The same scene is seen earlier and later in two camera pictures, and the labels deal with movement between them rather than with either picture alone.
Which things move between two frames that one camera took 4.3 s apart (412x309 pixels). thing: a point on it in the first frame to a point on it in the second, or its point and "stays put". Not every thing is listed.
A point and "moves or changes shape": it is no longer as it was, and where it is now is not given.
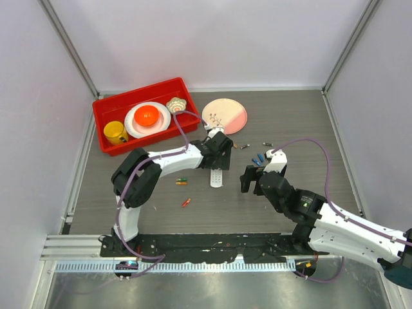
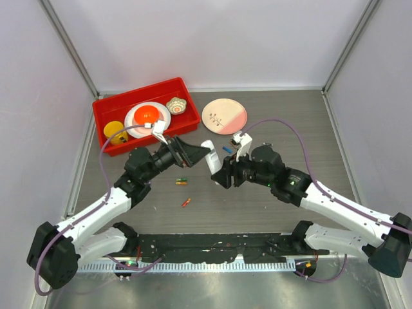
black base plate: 253,248 stays put
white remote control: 215,179 moves or changes shape
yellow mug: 115,132 stays put
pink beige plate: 226,113 stays put
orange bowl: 146,116 stays put
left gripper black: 223,162 to 184,154
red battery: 186,202 stays put
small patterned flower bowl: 176,104 stays put
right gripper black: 250,174 to 230,166
